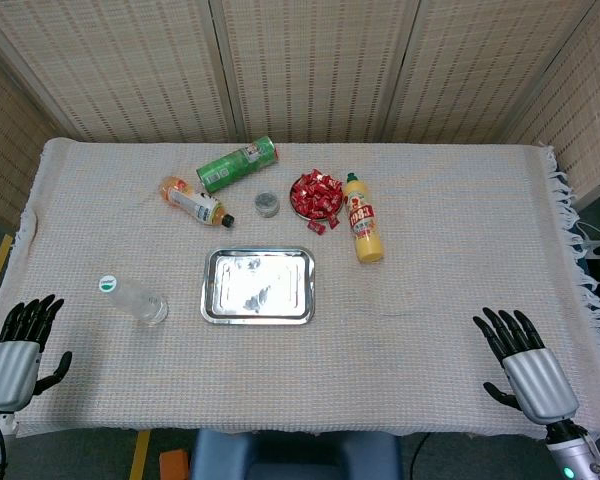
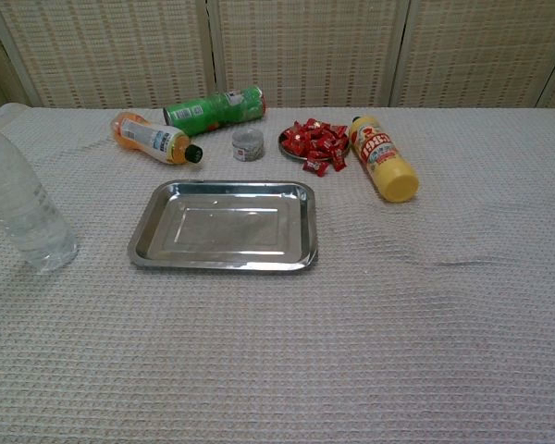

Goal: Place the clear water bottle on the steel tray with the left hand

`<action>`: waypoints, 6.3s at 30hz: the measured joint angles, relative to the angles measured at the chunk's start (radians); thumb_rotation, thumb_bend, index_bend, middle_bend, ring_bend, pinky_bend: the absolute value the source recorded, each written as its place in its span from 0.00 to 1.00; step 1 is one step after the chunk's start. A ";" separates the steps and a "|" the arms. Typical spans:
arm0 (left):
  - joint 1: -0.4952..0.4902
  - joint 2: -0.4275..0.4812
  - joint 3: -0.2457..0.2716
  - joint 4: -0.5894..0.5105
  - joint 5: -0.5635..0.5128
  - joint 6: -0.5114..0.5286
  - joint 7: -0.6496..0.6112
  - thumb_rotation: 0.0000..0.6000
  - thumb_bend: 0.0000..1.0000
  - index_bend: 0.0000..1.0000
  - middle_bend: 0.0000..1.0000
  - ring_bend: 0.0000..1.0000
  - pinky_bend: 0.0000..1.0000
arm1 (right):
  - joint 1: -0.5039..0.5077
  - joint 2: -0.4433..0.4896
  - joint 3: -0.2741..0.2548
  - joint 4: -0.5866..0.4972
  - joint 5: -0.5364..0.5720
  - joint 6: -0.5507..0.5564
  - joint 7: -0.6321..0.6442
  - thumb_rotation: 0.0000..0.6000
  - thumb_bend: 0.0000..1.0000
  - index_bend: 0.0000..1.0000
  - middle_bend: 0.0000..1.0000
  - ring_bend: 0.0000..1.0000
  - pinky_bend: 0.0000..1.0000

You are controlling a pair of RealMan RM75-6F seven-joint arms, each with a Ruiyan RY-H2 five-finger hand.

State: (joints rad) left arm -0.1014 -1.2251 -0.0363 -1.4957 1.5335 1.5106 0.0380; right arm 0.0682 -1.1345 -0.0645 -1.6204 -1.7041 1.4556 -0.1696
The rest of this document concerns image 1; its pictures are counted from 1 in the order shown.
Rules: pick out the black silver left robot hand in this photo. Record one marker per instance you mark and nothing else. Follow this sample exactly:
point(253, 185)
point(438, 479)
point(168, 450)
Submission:
point(7, 370)

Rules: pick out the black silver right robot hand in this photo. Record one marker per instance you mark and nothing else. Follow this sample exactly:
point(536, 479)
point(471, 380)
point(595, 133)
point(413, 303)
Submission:
point(540, 385)

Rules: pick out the transparent plastic bottle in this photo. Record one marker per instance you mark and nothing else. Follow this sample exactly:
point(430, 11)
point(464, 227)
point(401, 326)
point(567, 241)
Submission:
point(135, 300)

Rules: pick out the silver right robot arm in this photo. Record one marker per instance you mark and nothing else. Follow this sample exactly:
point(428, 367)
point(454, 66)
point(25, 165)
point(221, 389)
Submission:
point(572, 457)

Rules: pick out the yellow detergent bottle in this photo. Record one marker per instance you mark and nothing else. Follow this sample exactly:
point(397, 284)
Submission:
point(364, 220)

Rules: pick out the orange drink bottle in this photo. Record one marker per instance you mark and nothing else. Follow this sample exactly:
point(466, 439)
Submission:
point(192, 200)

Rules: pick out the stainless steel tray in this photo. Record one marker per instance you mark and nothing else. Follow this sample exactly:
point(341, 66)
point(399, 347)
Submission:
point(257, 287)

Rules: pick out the white waffle tablecloth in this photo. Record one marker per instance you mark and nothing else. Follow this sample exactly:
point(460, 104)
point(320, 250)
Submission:
point(430, 300)

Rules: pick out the white stand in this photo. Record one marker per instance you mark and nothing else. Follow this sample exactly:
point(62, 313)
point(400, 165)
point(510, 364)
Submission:
point(597, 245)

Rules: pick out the orange block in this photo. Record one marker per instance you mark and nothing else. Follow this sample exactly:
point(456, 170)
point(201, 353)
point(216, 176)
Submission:
point(174, 465)

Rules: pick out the woven bamboo screen panel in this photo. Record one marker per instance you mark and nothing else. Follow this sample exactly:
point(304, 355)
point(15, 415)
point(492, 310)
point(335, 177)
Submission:
point(120, 65)
point(10, 140)
point(315, 65)
point(480, 65)
point(585, 115)

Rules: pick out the red wrapped candy heap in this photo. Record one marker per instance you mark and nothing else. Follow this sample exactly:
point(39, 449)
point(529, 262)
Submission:
point(317, 195)

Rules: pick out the small candy bowl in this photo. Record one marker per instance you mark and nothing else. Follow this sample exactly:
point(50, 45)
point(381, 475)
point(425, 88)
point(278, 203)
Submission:
point(296, 207)

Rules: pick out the green chip can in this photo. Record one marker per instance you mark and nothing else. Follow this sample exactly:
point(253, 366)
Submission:
point(235, 162)

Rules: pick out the small grey round tin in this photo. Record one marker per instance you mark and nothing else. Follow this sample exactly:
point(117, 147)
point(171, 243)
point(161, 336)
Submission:
point(267, 204)

